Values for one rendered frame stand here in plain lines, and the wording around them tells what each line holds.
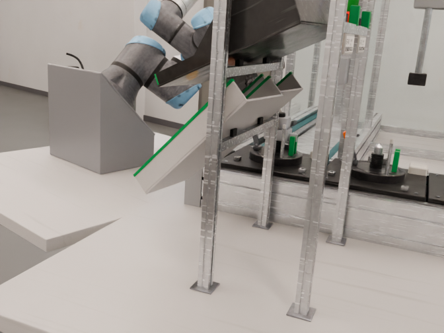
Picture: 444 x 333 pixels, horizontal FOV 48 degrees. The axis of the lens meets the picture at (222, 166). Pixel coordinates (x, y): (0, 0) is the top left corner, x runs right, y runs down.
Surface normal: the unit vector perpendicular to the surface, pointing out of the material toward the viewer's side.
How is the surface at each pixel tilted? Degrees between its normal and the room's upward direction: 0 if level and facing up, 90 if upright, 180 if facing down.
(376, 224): 90
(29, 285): 0
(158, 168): 90
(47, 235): 0
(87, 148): 90
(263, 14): 90
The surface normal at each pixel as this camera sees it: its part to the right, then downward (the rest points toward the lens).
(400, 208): -0.38, 0.22
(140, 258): 0.07, -0.96
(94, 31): -0.65, 0.16
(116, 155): 0.74, 0.22
